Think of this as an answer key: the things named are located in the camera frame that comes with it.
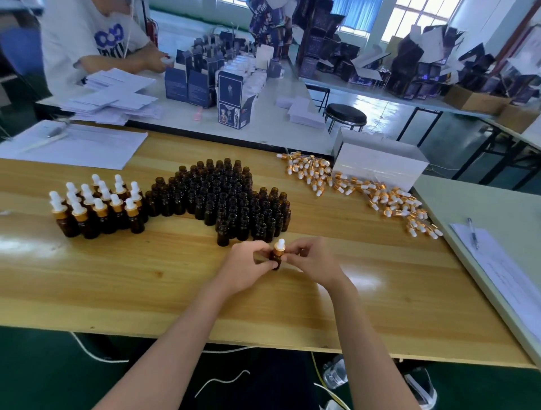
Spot group of blue cartons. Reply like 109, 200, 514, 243
164, 30, 285, 130

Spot person's left forearm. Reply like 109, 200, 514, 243
91, 275, 254, 410

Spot white paper sheets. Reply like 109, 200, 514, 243
0, 120, 149, 170

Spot white cardboard box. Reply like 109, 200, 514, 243
331, 128, 430, 193

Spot clear plastic water bottle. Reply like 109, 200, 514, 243
322, 354, 350, 390

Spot group of open amber bottles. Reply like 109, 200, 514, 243
144, 158, 292, 248

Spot person's left hand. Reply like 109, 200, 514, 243
213, 240, 280, 297

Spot group of capped amber bottles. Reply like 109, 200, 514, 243
48, 173, 149, 240

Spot pile of gold dropper caps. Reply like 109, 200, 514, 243
276, 151, 444, 240

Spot white pen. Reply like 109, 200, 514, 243
20, 127, 71, 153

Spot cluster of white containers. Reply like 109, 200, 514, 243
216, 54, 268, 99

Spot black metal stool frame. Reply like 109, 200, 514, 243
304, 82, 331, 113

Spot person's right hand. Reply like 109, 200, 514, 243
281, 237, 356, 293

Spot white cable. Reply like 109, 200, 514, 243
194, 369, 251, 399
69, 331, 130, 364

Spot brown cardboard box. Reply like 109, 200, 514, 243
495, 103, 541, 135
442, 84, 513, 116

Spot blue chair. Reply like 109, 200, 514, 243
0, 26, 46, 87

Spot window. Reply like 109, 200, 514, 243
380, 0, 462, 44

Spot stack of white leaflets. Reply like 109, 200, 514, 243
60, 68, 165, 126

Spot amber dropper bottle single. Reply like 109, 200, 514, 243
270, 239, 288, 271

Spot pile of dark cartons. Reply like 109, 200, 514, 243
246, 0, 297, 60
292, 0, 391, 87
385, 24, 541, 106

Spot yellow cable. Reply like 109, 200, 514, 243
310, 352, 352, 410

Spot red fire extinguisher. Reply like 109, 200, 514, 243
145, 16, 159, 48

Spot blue ballpoint pen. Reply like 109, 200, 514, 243
467, 217, 481, 251

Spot stack of white cards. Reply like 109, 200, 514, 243
276, 96, 327, 130

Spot black table frame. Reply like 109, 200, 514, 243
396, 107, 541, 191

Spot person's black white shoe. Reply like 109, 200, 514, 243
401, 367, 438, 410

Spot printed form sheet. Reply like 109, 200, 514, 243
450, 222, 541, 344

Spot blue curtain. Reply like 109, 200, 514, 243
331, 0, 384, 33

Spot person's right forearm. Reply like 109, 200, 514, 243
327, 279, 422, 410

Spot black round stool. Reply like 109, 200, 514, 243
323, 103, 368, 134

